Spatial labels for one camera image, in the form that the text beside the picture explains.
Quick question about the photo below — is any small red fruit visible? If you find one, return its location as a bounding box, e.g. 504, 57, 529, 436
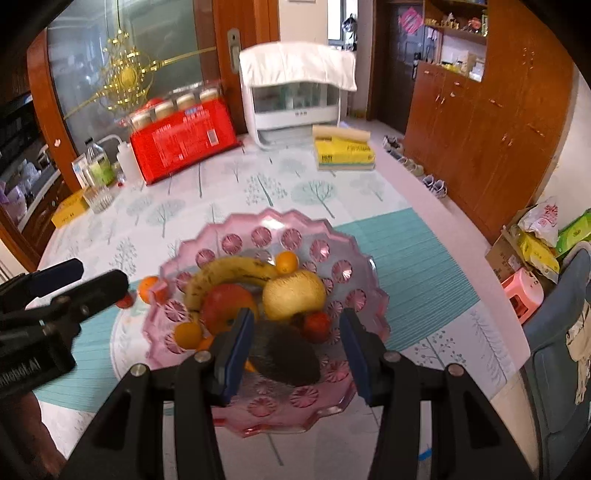
115, 290, 136, 310

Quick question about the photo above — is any small tangerine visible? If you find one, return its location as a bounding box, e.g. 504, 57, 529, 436
197, 335, 215, 351

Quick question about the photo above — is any red yellow apple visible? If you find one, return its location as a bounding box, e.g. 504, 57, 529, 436
200, 284, 259, 336

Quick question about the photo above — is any dark avocado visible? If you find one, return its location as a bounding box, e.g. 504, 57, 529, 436
249, 321, 321, 387

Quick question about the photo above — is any spotted yellow banana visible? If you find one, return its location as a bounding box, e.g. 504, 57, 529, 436
184, 256, 279, 313

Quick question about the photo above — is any small red plum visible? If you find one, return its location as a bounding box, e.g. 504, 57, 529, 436
301, 311, 332, 344

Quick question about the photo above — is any yellow spotted pear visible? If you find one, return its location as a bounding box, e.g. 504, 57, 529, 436
262, 270, 327, 321

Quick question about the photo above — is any large orange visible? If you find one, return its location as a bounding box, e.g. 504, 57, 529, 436
173, 322, 202, 350

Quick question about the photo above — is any yellow flat box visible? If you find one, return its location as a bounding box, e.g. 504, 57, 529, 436
51, 190, 89, 229

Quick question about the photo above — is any blue chair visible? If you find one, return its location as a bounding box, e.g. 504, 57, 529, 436
521, 249, 590, 479

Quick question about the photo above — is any clear glass cup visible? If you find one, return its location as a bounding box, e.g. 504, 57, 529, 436
83, 185, 114, 214

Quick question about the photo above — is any small white carton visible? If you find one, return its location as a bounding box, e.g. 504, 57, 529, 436
72, 155, 93, 189

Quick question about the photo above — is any tree pattern tablecloth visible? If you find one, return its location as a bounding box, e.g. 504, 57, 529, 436
35, 140, 530, 479

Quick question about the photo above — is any green label bottle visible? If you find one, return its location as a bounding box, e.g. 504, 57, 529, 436
85, 137, 115, 186

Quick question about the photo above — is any white squeeze bottle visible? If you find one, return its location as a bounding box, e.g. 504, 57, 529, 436
97, 134, 143, 183

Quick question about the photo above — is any pink plastic stool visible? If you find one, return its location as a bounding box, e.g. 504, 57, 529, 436
501, 268, 544, 325

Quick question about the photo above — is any red snack package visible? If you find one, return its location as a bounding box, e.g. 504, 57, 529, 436
130, 98, 239, 185

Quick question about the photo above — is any pink plastic fruit bowl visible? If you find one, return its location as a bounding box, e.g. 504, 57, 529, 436
142, 209, 390, 437

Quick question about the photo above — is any cardboard box with bags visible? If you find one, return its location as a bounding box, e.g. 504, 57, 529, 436
486, 196, 590, 284

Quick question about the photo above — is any jar pack behind package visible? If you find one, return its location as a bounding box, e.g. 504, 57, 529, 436
120, 82, 222, 132

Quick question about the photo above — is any gold door ornament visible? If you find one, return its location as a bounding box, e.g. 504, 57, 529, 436
63, 29, 216, 120

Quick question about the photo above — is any brown wooden cabinet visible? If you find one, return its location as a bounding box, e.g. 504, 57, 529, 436
404, 1, 574, 241

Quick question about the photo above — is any yellow tissue pack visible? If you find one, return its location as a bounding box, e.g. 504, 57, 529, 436
312, 125, 376, 171

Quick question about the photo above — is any white countertop appliance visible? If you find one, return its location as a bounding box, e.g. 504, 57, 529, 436
239, 68, 349, 150

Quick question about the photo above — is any white cloth cover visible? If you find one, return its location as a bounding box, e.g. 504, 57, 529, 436
239, 42, 358, 92

